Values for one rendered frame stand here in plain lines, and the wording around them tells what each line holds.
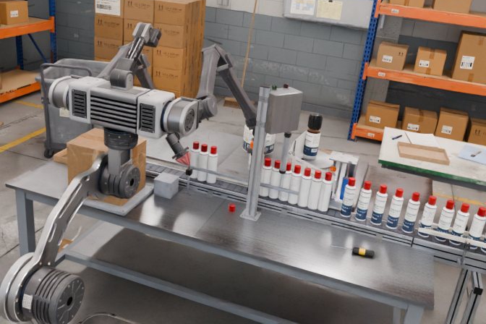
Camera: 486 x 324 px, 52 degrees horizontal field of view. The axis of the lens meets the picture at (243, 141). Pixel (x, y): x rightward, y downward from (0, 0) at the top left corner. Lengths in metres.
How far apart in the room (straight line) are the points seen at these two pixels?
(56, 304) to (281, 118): 1.21
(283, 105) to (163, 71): 3.76
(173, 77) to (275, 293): 3.46
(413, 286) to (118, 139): 1.35
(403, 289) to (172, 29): 4.26
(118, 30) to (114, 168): 4.11
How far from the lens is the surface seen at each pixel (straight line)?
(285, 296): 3.05
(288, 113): 2.34
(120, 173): 2.07
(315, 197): 2.54
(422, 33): 6.71
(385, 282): 2.27
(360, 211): 2.54
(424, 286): 2.33
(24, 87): 6.76
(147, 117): 1.90
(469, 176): 3.66
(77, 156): 2.54
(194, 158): 2.68
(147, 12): 5.90
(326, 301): 3.08
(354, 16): 6.60
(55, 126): 4.95
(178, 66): 5.87
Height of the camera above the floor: 2.10
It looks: 22 degrees down
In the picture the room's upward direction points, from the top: 6 degrees clockwise
